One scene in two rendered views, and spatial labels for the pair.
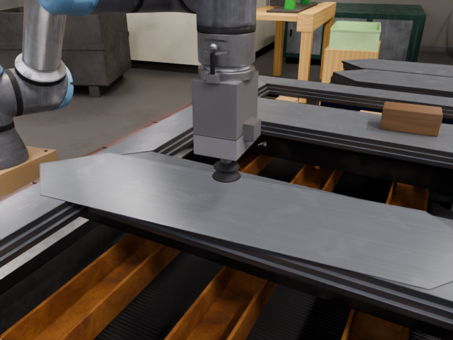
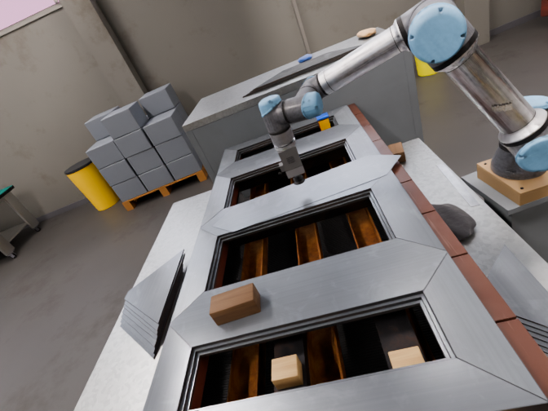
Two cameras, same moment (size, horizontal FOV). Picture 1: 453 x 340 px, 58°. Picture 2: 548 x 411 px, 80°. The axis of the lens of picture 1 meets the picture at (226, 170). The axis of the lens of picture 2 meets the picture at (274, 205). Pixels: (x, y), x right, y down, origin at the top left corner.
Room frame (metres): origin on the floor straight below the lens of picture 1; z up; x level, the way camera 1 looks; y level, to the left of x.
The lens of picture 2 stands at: (1.52, -0.38, 1.46)
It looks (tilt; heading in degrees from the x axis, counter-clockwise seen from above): 30 degrees down; 165
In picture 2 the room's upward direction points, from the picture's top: 24 degrees counter-clockwise
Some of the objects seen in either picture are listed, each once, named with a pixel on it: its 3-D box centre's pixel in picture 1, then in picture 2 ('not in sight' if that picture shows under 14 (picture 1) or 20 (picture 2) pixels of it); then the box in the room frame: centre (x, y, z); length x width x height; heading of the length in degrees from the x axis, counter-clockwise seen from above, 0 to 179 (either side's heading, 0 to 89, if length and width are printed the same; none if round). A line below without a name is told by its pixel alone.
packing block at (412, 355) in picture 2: (286, 104); (408, 365); (1.21, -0.19, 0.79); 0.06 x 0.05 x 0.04; 63
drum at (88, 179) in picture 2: not in sight; (95, 184); (-3.24, -1.28, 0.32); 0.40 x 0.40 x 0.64
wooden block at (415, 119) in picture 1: (410, 118); (235, 303); (0.87, -0.41, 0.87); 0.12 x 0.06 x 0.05; 67
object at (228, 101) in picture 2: not in sight; (286, 77); (-0.41, 0.54, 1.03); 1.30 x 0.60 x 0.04; 63
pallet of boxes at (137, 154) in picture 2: not in sight; (149, 147); (-2.74, -0.41, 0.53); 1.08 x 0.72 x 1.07; 69
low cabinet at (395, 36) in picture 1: (354, 32); not in sight; (6.10, -1.82, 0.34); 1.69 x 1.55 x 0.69; 69
